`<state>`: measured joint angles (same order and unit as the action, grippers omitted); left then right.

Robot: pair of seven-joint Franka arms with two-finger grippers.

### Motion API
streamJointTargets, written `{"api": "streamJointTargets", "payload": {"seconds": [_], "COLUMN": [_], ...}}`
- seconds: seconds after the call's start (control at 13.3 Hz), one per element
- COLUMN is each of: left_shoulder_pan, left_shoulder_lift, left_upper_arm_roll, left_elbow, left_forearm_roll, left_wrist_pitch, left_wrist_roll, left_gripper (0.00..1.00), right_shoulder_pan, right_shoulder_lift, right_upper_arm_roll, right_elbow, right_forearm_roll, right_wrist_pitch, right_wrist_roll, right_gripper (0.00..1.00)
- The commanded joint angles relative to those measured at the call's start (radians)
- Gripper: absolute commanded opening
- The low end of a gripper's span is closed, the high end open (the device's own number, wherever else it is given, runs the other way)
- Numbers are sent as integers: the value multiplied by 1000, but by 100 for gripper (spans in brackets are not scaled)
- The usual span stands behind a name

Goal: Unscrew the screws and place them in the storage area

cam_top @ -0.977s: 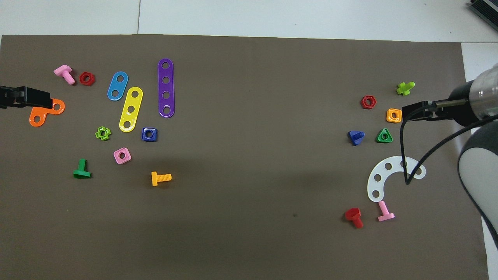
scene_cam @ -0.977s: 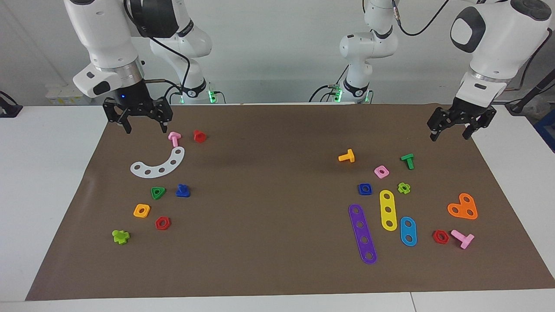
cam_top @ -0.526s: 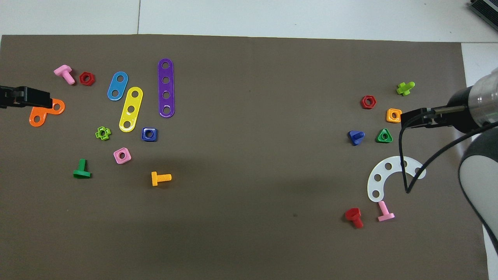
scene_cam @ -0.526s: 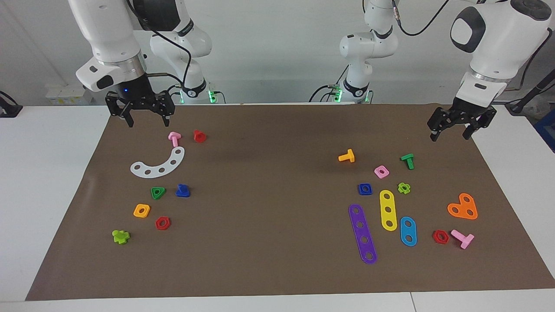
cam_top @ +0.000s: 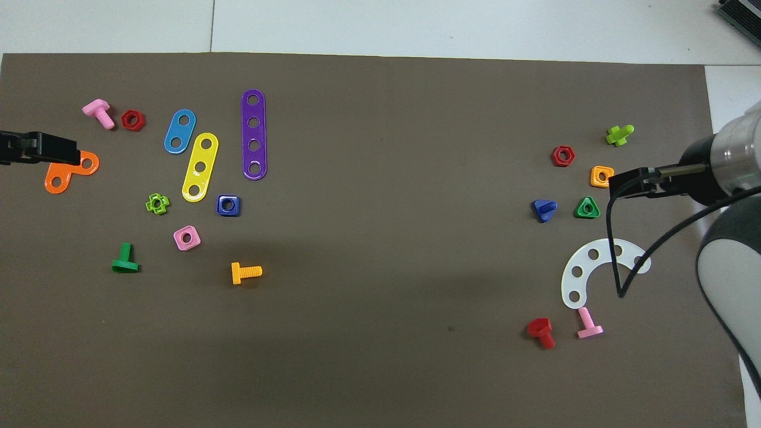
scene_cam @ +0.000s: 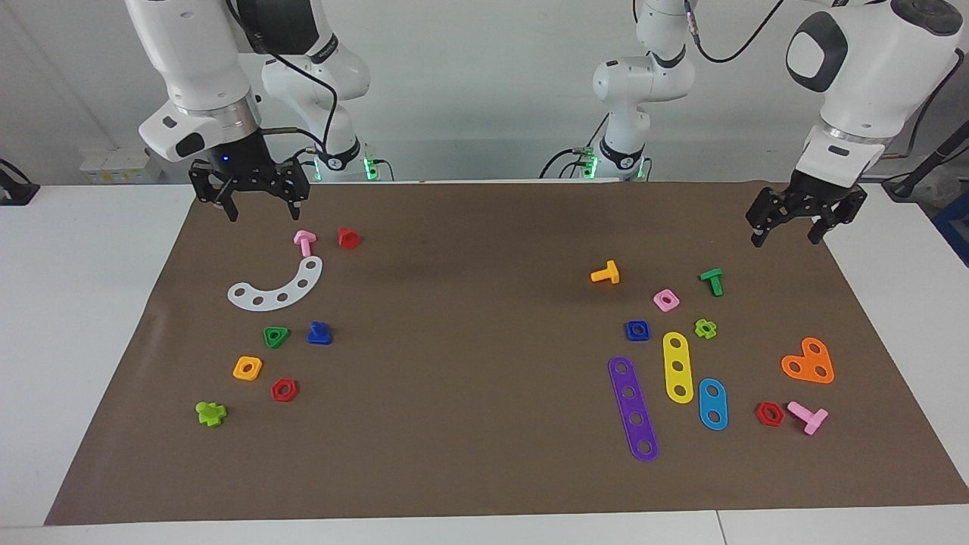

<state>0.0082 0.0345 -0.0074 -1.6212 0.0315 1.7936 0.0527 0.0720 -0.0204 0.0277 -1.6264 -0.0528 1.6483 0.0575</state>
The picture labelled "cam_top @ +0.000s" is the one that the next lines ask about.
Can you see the dark grey ribbed device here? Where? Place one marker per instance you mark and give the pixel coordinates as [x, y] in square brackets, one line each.
[743, 15]

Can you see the blue two-hole plate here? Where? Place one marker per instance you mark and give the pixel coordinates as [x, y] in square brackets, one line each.
[180, 131]

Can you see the green triangular plastic nut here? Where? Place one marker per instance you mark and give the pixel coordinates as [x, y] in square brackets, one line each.
[579, 212]

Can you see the red hexagonal plastic nut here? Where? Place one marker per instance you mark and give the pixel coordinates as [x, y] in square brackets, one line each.
[556, 156]
[125, 120]

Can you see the blue square plastic nut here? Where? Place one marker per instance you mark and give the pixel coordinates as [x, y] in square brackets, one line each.
[220, 211]

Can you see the blue plastic bolt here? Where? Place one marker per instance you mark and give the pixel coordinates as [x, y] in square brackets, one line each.
[542, 208]

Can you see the orange plastic bolt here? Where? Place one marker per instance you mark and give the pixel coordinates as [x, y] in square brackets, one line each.
[236, 273]

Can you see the pink plastic bolt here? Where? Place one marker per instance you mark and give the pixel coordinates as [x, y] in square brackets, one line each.
[97, 109]
[590, 331]

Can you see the pink square plastic nut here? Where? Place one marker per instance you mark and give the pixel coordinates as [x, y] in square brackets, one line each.
[179, 244]

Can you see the orange square plastic nut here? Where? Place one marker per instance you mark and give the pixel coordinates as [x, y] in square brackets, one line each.
[594, 182]

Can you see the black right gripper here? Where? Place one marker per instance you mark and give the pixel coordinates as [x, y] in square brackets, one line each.
[698, 181]

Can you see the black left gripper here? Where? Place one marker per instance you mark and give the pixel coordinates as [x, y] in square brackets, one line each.
[15, 148]

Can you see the white curved five-hole plate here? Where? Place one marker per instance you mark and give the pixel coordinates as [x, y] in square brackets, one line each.
[584, 263]

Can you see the purple four-hole plate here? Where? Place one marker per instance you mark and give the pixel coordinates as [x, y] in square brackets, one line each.
[254, 134]

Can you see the orange angled three-hole plate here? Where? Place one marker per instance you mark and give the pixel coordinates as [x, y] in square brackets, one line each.
[65, 173]

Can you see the light green plastic bolt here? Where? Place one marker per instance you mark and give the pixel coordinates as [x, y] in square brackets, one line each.
[617, 137]

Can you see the yellow three-hole plate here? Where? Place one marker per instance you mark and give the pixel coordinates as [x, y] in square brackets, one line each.
[203, 155]

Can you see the brown table mat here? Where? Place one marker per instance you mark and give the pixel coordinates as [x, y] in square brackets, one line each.
[380, 148]

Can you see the light green cross nut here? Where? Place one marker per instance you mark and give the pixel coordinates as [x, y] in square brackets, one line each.
[150, 205]

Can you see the red plastic bolt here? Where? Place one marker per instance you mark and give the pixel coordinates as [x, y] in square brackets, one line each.
[540, 327]

